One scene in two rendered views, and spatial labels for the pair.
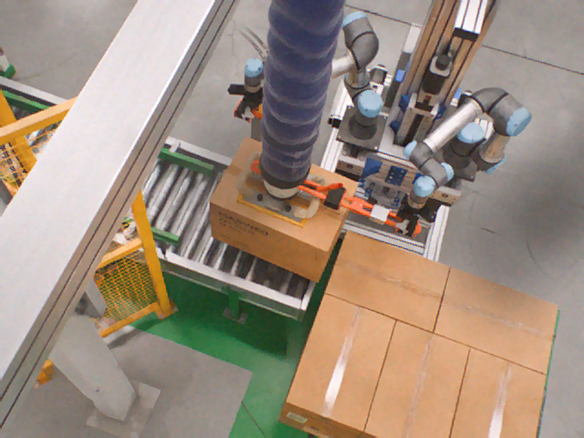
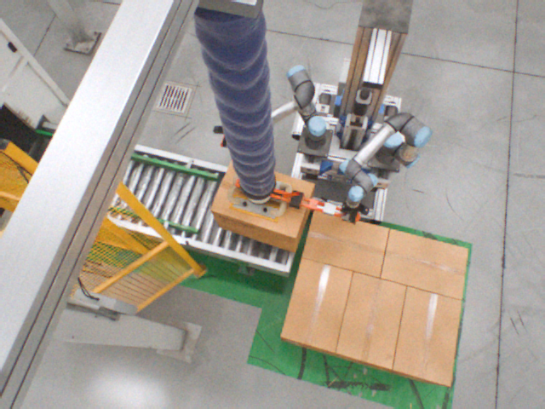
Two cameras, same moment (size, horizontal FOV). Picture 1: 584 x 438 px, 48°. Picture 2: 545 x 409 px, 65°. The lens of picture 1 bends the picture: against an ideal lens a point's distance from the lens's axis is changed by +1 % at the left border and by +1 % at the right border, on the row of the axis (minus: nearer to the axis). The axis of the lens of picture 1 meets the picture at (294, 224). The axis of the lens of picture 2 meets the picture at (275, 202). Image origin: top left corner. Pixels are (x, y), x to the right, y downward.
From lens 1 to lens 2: 54 cm
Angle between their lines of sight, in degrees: 7
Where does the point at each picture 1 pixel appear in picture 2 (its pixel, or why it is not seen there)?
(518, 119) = (422, 136)
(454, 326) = (395, 272)
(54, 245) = not seen: outside the picture
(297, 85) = (246, 143)
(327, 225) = (294, 219)
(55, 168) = not seen: outside the picture
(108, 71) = not seen: outside the picture
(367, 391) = (335, 324)
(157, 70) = (20, 296)
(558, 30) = (461, 35)
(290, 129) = (250, 168)
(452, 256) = (393, 213)
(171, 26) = (35, 245)
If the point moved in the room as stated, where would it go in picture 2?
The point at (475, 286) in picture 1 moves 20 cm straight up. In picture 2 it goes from (408, 240) to (415, 233)
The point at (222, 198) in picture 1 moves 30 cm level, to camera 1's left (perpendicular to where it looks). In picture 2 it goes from (219, 206) to (174, 202)
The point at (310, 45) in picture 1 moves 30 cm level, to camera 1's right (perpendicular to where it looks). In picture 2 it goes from (247, 120) to (321, 126)
